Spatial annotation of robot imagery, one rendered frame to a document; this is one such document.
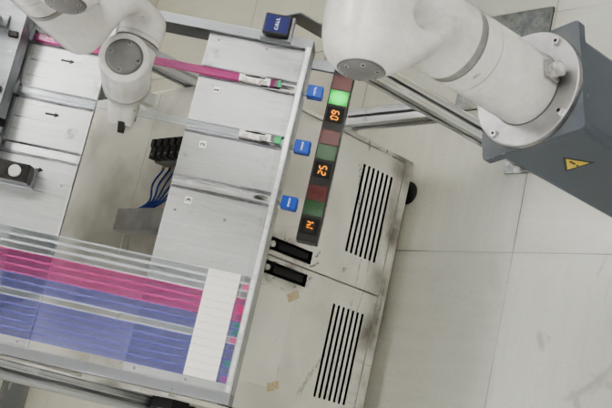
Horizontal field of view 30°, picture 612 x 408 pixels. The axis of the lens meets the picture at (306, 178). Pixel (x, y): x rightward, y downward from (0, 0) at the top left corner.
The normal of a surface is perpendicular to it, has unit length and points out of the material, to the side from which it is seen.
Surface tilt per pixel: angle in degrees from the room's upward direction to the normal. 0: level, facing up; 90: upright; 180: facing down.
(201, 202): 44
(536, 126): 0
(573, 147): 90
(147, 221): 0
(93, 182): 0
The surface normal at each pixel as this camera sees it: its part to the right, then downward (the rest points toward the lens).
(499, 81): 0.33, 0.64
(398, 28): 0.55, -0.08
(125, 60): 0.13, -0.22
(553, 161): -0.05, 0.91
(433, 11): -0.36, -0.67
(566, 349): -0.71, -0.32
